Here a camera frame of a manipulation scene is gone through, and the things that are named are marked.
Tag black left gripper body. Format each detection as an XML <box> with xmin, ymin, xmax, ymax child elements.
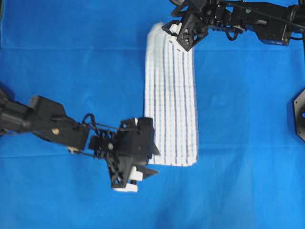
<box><xmin>89</xmin><ymin>117</ymin><xmax>155</xmax><ymax>192</ymax></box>

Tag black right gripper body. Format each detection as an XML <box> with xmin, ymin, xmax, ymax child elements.
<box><xmin>162</xmin><ymin>13</ymin><xmax>209</xmax><ymax>51</ymax></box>

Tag blue white striped towel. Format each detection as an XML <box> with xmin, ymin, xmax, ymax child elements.
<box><xmin>144</xmin><ymin>22</ymin><xmax>199</xmax><ymax>167</ymax></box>

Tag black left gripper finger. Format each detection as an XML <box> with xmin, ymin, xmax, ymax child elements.
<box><xmin>137</xmin><ymin>166</ymin><xmax>159</xmax><ymax>179</ymax></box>
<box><xmin>152</xmin><ymin>141</ymin><xmax>161</xmax><ymax>156</ymax></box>

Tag blue table cloth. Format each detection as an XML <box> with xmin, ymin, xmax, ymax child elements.
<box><xmin>0</xmin><ymin>0</ymin><xmax>305</xmax><ymax>229</ymax></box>

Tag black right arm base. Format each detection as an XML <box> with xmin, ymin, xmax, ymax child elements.
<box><xmin>293</xmin><ymin>90</ymin><xmax>305</xmax><ymax>141</ymax></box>

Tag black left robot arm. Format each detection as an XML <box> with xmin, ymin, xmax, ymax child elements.
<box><xmin>0</xmin><ymin>85</ymin><xmax>160</xmax><ymax>192</ymax></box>

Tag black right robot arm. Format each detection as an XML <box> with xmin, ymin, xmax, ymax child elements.
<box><xmin>162</xmin><ymin>0</ymin><xmax>305</xmax><ymax>51</ymax></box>

